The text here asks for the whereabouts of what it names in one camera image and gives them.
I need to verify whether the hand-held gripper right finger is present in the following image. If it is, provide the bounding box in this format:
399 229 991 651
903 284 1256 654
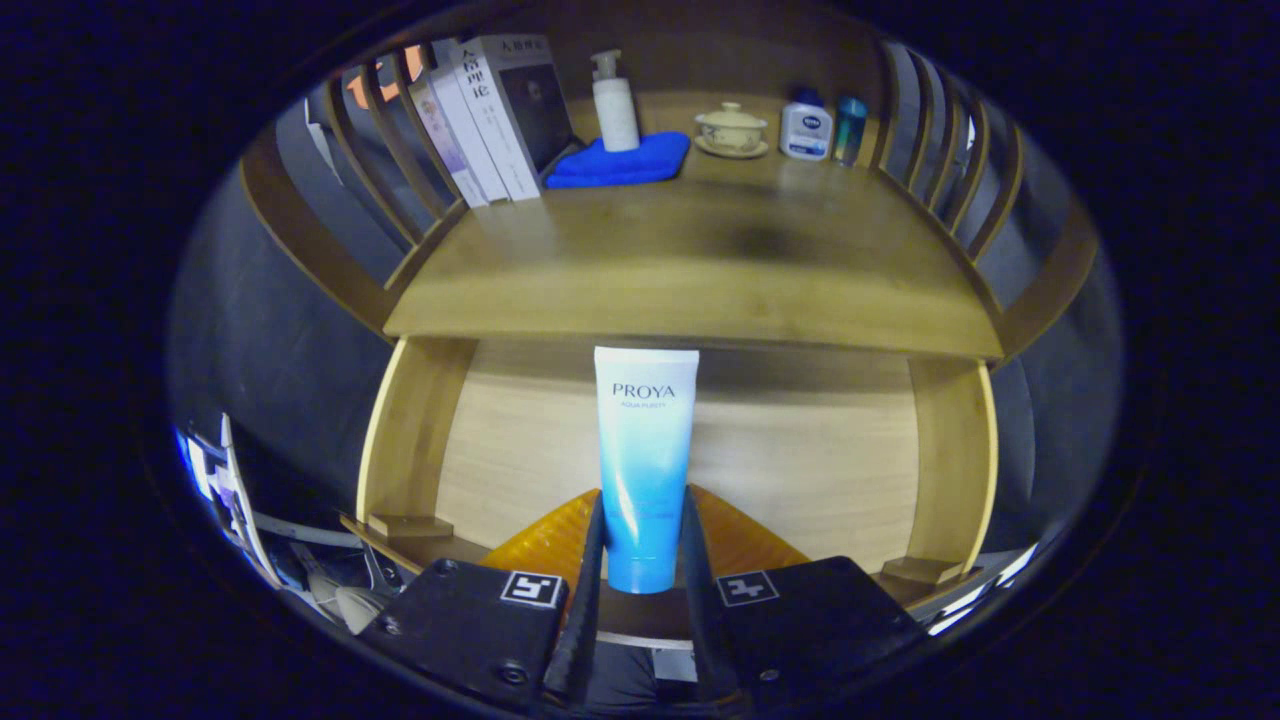
680 485 926 706

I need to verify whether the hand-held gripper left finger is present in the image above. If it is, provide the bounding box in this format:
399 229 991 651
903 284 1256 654
360 488 608 713

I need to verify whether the blue white cosmetic tube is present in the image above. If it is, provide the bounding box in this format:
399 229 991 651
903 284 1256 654
593 346 701 595

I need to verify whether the wooden drawer with black knob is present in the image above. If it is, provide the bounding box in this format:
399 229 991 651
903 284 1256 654
340 335 1001 641

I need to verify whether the wooden countertop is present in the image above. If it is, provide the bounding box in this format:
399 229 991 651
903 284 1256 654
383 150 1004 361

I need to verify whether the wooden cabinet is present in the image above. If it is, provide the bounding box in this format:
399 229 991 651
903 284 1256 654
240 20 1101 361

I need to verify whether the blue folded cloth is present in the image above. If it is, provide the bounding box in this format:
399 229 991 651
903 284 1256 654
545 132 693 189

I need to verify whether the beige lidded teacup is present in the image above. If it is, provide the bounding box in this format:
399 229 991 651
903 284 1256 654
694 102 771 159

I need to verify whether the thin purple book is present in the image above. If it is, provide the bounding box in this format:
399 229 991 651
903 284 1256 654
408 70 491 209

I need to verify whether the white lotion bottle blue cap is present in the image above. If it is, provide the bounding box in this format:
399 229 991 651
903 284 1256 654
780 88 834 161

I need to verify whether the thin white book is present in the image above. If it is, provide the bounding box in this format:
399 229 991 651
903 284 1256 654
430 45 513 204

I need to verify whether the slim teal bottle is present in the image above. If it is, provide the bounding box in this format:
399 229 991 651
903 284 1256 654
833 96 869 167

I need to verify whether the white pump bottle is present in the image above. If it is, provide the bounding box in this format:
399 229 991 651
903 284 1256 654
590 50 641 153

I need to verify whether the thick grey white book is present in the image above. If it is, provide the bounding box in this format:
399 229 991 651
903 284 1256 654
458 35 576 201

